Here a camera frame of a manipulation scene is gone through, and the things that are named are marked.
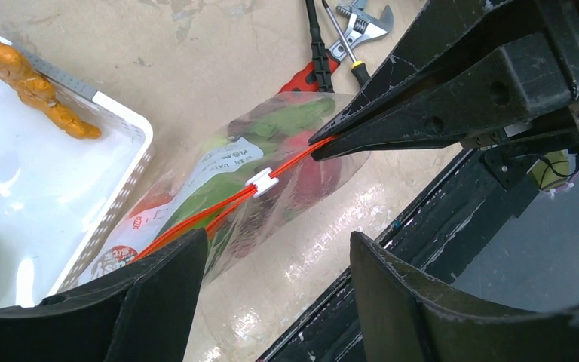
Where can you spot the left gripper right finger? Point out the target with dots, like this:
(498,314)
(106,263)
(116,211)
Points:
(406,314)

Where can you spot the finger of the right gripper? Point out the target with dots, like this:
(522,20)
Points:
(429,53)

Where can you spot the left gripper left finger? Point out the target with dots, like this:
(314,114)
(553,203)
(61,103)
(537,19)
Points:
(141,312)

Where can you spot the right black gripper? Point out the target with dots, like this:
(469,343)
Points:
(519,96)

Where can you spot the clear zip bag orange zipper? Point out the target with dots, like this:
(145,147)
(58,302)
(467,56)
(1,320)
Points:
(246,181)

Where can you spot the pink peach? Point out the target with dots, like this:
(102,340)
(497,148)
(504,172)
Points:
(309,181)

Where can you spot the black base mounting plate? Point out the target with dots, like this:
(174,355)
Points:
(457,229)

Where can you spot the yellow black screwdriver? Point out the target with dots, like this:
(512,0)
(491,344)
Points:
(358,68)

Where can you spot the black rubber mallet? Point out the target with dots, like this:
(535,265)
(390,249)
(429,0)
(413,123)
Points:
(319,55)

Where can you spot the white perforated plastic basket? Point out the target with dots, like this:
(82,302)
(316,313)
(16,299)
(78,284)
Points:
(58,193)

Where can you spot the adjustable wrench red handle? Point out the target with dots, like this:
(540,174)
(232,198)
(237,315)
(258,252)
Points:
(361,27)

